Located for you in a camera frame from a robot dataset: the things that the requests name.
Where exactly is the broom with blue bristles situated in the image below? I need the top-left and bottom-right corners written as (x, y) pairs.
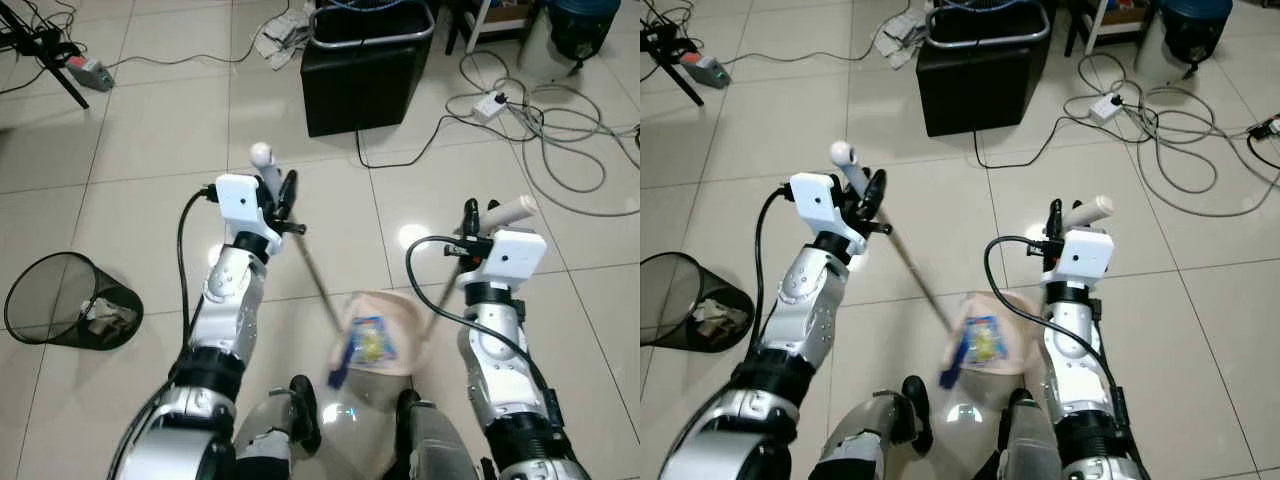
top-left (248, 142), bottom-right (354, 390)
top-left (829, 140), bottom-right (970, 390)

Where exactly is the beige long-handled dustpan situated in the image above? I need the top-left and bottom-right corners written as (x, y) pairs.
top-left (950, 193), bottom-right (1115, 378)
top-left (334, 194), bottom-right (539, 378)

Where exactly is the white power strip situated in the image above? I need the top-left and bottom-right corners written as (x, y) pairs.
top-left (469, 91), bottom-right (510, 124)
top-left (1087, 92), bottom-right (1126, 124)

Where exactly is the blue yellow snack wrapper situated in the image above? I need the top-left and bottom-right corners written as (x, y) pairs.
top-left (347, 315), bottom-right (397, 367)
top-left (961, 315), bottom-right (1007, 365)

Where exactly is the black box stool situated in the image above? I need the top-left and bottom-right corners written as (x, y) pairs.
top-left (300, 8), bottom-right (432, 139)
top-left (915, 12), bottom-right (1045, 139)

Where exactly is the crumpled white paper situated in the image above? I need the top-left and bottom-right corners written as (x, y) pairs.
top-left (871, 11), bottom-right (932, 70)
top-left (251, 11), bottom-right (314, 70)

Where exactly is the crumpled trash in wastebasket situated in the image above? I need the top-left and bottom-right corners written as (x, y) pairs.
top-left (84, 297), bottom-right (138, 338)
top-left (694, 299), bottom-right (750, 342)

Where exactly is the black mesh wastebasket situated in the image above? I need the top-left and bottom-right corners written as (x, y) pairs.
top-left (640, 251), bottom-right (757, 354)
top-left (3, 251), bottom-right (145, 350)

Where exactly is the right robot leg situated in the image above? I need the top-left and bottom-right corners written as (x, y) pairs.
top-left (393, 388), bottom-right (498, 480)
top-left (993, 387), bottom-right (1078, 480)

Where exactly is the robot leg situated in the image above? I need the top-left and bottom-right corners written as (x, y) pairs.
top-left (233, 374), bottom-right (323, 480)
top-left (993, 387), bottom-right (1078, 480)
top-left (814, 374), bottom-right (935, 480)
top-left (393, 388), bottom-right (498, 480)

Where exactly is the grey red power device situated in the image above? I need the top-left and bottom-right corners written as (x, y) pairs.
top-left (64, 54), bottom-right (117, 94)
top-left (682, 51), bottom-right (734, 90)

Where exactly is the left robot leg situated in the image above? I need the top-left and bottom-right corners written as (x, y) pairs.
top-left (233, 374), bottom-right (323, 480)
top-left (814, 374), bottom-right (935, 480)

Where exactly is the blue barrel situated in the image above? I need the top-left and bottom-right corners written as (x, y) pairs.
top-left (546, 0), bottom-right (624, 63)
top-left (1159, 0), bottom-right (1234, 67)

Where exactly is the black tripod stand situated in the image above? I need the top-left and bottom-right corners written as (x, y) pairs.
top-left (0, 0), bottom-right (92, 110)
top-left (640, 18), bottom-right (707, 108)

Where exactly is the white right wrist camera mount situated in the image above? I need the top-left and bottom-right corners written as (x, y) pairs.
top-left (461, 229), bottom-right (548, 294)
top-left (1043, 228), bottom-right (1115, 288)

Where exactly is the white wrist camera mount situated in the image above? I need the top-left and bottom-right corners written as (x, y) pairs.
top-left (1043, 228), bottom-right (1115, 288)
top-left (214, 174), bottom-right (286, 249)
top-left (789, 172), bottom-right (867, 253)
top-left (461, 229), bottom-right (548, 294)

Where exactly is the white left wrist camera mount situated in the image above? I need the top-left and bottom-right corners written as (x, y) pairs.
top-left (214, 174), bottom-right (286, 249)
top-left (789, 172), bottom-right (867, 253)

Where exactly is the thin black floor cable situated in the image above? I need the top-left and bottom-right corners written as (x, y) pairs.
top-left (354, 104), bottom-right (477, 170)
top-left (971, 104), bottom-right (1094, 170)

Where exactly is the grey tangled cable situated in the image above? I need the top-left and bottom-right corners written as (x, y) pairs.
top-left (444, 50), bottom-right (641, 218)
top-left (1075, 50), bottom-right (1280, 218)

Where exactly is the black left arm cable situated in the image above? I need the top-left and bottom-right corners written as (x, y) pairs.
top-left (750, 187), bottom-right (797, 353)
top-left (176, 184), bottom-right (222, 343)

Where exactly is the grey metal tube frame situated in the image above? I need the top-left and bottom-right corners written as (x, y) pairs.
top-left (309, 0), bottom-right (440, 52)
top-left (924, 0), bottom-right (1054, 52)

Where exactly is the white furniture frame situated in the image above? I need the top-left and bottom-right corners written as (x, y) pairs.
top-left (444, 0), bottom-right (537, 57)
top-left (1064, 0), bottom-right (1157, 57)

